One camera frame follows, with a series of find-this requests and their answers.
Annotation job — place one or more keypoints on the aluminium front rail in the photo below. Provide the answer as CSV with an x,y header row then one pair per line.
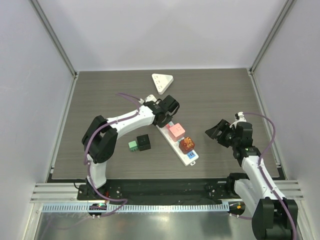
x,y
64,192

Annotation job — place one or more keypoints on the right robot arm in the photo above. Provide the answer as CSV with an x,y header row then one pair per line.
x,y
273,215

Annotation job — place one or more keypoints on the left aluminium corner post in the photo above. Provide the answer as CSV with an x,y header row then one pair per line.
x,y
54,38

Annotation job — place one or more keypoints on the white power strip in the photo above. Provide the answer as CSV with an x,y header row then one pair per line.
x,y
188,159

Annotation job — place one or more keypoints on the black plug cube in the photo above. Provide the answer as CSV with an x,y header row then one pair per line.
x,y
143,142

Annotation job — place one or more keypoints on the pink plug cube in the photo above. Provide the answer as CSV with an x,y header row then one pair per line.
x,y
176,132

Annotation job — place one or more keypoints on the white slotted cable duct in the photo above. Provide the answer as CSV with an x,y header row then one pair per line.
x,y
105,208

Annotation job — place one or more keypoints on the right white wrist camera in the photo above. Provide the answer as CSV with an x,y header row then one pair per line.
x,y
239,117

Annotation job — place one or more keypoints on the aluminium corner post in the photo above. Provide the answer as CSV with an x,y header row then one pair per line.
x,y
284,12
54,38

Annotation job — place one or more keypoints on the green plug cube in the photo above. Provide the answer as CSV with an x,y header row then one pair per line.
x,y
133,146

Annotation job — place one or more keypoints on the white triangular socket adapter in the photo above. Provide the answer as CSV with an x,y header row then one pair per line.
x,y
162,82

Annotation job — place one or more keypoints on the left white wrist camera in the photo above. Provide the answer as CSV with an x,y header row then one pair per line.
x,y
148,98

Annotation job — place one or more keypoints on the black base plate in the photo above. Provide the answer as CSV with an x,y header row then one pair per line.
x,y
171,192

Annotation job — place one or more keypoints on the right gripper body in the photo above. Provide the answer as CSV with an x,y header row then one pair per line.
x,y
223,135

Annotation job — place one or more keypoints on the brown orange plug cube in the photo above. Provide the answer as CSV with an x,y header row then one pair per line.
x,y
186,145

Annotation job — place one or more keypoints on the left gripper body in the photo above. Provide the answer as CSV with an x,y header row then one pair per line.
x,y
168,119

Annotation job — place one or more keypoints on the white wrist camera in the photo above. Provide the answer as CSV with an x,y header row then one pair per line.
x,y
148,98
239,117

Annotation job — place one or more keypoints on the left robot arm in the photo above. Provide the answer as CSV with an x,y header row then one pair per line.
x,y
100,139

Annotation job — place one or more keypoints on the right aluminium corner post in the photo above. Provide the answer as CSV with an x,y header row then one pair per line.
x,y
284,12

